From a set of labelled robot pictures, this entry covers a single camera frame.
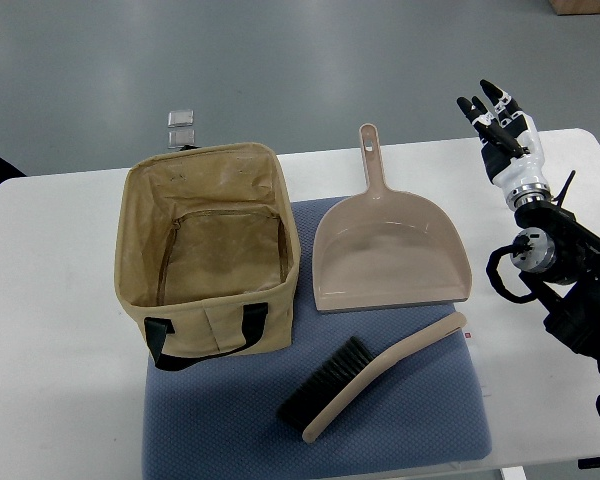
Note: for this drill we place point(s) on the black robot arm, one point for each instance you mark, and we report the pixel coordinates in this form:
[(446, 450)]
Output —
[(554, 260)]

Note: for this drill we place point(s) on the pink hand broom black bristles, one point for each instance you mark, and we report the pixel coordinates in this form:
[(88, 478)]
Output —
[(339, 380)]

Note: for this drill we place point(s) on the pink plastic dustpan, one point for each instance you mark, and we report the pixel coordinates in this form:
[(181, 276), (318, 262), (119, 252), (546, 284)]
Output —
[(385, 248)]

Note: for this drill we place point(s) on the yellow canvas bag black handles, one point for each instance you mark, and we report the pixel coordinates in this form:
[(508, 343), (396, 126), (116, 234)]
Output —
[(207, 254)]

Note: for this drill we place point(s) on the upper metal floor plate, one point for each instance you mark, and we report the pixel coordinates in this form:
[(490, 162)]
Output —
[(180, 118)]

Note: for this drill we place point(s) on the brown cardboard box corner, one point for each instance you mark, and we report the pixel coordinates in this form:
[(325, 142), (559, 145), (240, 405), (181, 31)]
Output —
[(575, 7)]

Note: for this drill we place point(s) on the black table control panel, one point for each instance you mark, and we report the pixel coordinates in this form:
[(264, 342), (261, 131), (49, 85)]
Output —
[(589, 463)]

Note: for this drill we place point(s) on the lower metal floor plate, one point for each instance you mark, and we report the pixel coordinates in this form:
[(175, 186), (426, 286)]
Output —
[(181, 138)]

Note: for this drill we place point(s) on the metal floor plate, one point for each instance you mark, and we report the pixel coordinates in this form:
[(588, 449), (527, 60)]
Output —
[(181, 138), (180, 118)]

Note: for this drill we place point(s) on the blue textured cushion mat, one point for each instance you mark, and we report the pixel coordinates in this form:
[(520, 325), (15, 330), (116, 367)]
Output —
[(217, 419)]

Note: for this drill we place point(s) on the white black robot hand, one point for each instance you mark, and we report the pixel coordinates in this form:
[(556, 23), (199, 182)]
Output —
[(511, 149)]

